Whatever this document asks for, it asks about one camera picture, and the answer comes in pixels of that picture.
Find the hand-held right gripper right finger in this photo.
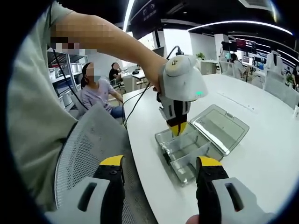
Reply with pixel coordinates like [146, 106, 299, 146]
[195, 155, 260, 224]

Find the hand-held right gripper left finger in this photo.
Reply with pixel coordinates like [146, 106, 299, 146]
[67, 155, 126, 224]

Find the clear grey guide fixture box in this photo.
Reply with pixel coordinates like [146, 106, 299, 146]
[155, 104, 250, 187]

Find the person's left hand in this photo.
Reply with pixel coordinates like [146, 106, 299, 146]
[143, 60, 168, 93]

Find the person's right hand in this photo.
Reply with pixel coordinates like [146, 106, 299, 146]
[186, 214, 202, 224]

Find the white mesh office chair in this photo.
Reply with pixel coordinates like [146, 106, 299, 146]
[55, 104, 154, 224]

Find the black hanging ceiling panel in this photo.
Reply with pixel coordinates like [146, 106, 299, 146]
[129, 0, 164, 41]

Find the curved ceiling light strip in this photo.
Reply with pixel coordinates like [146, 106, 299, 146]
[188, 20, 294, 35]

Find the white draped figure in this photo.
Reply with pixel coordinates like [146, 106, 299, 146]
[266, 49, 285, 73]

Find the metal storage rack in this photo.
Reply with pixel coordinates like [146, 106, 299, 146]
[48, 50, 90, 110]

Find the person's torso in grey shirt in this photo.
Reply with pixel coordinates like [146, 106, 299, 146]
[7, 2, 81, 212]

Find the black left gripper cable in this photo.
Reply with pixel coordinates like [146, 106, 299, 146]
[122, 45, 185, 131]

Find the dark red wall screen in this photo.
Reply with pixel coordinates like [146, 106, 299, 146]
[235, 38, 257, 54]

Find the black wearable device cable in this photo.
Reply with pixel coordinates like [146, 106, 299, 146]
[48, 4, 91, 111]

